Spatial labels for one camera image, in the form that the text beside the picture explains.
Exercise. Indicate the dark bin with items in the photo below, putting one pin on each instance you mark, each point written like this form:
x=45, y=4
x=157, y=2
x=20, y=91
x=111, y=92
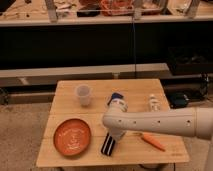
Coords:
x=190, y=60

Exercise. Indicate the blue sponge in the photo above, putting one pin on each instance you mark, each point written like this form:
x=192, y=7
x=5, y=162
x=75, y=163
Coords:
x=115, y=96

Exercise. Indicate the metal shelf frame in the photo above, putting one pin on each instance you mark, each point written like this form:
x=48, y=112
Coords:
x=64, y=12

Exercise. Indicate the white bottle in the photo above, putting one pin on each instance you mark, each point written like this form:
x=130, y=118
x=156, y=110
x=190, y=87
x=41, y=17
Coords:
x=154, y=104

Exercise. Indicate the red basket on shelf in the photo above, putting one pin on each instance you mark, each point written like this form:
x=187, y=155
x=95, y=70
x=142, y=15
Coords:
x=116, y=7

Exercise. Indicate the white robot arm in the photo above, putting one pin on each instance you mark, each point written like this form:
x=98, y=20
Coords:
x=186, y=122

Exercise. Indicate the clear plastic cup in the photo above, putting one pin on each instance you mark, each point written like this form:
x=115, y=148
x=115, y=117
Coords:
x=83, y=94

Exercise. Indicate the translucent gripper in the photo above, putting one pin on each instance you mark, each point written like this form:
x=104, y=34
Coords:
x=117, y=136

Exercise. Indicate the black bag on floor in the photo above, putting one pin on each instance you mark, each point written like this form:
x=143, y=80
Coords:
x=178, y=100

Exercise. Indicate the black white striped eraser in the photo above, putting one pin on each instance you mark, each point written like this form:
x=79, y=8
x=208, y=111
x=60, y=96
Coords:
x=108, y=145

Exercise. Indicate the wooden table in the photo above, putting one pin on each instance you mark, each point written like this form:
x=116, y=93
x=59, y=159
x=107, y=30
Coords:
x=131, y=149

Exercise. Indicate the black box on shelf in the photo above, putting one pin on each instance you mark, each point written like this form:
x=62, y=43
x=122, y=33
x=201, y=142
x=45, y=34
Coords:
x=90, y=10

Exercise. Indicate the orange plate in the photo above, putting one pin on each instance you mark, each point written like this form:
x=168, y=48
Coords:
x=72, y=137

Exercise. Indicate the orange toy carrot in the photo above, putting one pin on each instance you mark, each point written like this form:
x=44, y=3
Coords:
x=151, y=140

